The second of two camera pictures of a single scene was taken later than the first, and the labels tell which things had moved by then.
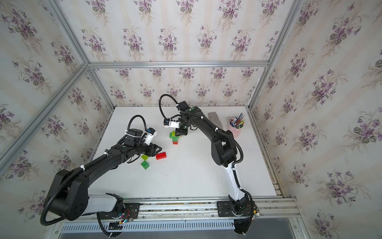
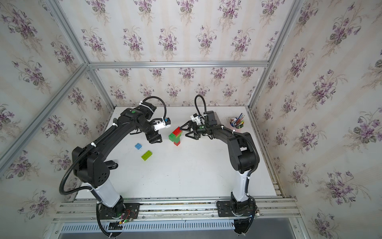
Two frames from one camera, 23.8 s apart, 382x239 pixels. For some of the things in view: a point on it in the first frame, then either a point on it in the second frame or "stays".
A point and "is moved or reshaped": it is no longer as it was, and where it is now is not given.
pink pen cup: [236, 132] stays
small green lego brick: [145, 165] -> [171, 137]
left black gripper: [152, 149] -> [154, 137]
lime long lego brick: [144, 157] stays
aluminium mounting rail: [210, 207] stays
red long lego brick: [161, 155] is moved or reshaped
